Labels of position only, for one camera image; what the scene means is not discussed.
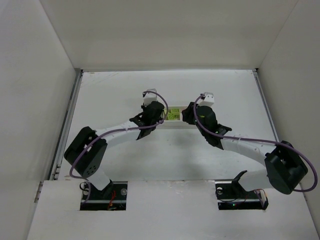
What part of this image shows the green 2x2 lego brick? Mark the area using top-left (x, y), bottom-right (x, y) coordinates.
top-left (170, 108), bottom-right (181, 113)

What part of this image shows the green 2x2 lego plate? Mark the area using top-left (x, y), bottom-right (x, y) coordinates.
top-left (165, 112), bottom-right (181, 121)

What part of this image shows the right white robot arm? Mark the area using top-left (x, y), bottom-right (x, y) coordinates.
top-left (182, 102), bottom-right (308, 195)

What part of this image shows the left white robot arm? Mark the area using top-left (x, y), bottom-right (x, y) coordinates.
top-left (64, 101), bottom-right (165, 192)

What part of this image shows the white divided container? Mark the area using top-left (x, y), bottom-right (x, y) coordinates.
top-left (157, 105), bottom-right (196, 130)

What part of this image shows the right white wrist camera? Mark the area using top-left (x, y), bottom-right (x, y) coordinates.
top-left (199, 92), bottom-right (215, 108)

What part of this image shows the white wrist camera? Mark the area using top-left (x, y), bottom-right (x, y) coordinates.
top-left (142, 88), bottom-right (157, 106)
top-left (199, 92), bottom-right (215, 108)

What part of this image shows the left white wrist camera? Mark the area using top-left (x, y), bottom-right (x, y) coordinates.
top-left (142, 88), bottom-right (157, 106)

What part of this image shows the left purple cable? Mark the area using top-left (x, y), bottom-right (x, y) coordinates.
top-left (69, 90), bottom-right (169, 179)

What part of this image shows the purple cable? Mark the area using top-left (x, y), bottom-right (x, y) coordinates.
top-left (192, 93), bottom-right (319, 192)
top-left (69, 90), bottom-right (169, 179)

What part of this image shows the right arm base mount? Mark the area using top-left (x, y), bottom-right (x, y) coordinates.
top-left (215, 170), bottom-right (269, 211)

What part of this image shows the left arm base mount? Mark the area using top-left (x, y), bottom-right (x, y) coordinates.
top-left (79, 181), bottom-right (128, 211)

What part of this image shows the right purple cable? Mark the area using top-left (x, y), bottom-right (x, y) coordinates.
top-left (192, 93), bottom-right (319, 192)

